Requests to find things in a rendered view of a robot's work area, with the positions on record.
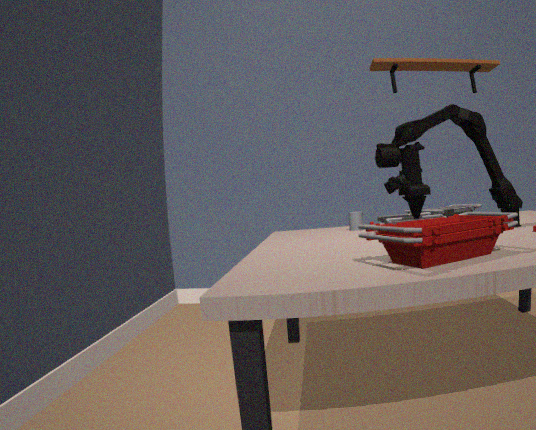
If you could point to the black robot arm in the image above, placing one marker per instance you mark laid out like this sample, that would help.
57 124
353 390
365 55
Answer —
473 125

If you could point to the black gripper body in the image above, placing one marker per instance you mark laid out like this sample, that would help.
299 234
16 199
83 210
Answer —
414 180

